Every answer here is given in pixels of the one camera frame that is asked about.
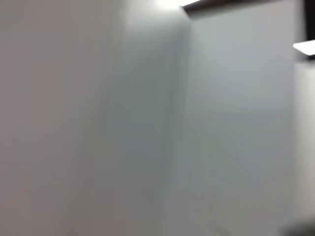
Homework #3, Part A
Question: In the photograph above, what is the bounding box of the white ceiling light panel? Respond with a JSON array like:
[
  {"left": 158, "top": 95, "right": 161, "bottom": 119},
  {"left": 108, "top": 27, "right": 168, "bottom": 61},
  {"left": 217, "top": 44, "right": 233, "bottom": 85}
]
[{"left": 292, "top": 41, "right": 315, "bottom": 59}]

